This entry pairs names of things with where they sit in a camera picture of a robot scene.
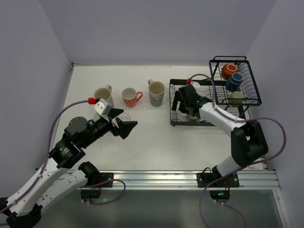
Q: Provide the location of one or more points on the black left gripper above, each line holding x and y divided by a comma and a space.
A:
114, 126

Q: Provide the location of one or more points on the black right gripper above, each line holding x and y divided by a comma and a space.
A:
184, 104

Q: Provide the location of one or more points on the clear glass cup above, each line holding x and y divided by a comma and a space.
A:
124, 117

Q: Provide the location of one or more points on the tall floral cream mug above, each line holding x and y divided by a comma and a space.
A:
156, 91

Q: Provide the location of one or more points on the teal ceramic cup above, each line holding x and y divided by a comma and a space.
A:
96, 117

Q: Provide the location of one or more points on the orange ceramic mug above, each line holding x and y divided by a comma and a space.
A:
131, 97

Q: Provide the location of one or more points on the small beige patterned cup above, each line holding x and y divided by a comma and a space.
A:
192, 118

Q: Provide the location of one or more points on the beige ceramic mug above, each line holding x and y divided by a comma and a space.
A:
104, 93

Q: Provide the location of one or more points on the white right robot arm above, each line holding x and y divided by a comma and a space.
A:
248, 142

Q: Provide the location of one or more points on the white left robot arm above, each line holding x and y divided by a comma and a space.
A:
24, 208

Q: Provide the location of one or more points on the orange round mug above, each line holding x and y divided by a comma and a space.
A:
228, 70

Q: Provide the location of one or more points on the blue round mug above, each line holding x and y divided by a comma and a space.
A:
234, 82

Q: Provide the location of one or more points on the cream round mug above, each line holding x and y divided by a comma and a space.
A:
236, 98

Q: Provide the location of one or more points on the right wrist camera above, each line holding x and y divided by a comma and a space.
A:
195, 84

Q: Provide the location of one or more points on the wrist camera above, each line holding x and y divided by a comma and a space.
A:
100, 106
195, 84

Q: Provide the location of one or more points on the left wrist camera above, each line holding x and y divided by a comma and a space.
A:
100, 106

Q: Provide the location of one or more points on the black wire dish rack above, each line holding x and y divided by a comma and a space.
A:
248, 87

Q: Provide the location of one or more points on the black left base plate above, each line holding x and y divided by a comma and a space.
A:
99, 177

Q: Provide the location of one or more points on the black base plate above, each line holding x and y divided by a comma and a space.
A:
99, 177
209, 175

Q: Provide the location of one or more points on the aluminium mounting rail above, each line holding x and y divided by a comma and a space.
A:
190, 180

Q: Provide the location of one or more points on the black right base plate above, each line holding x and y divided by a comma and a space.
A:
209, 175

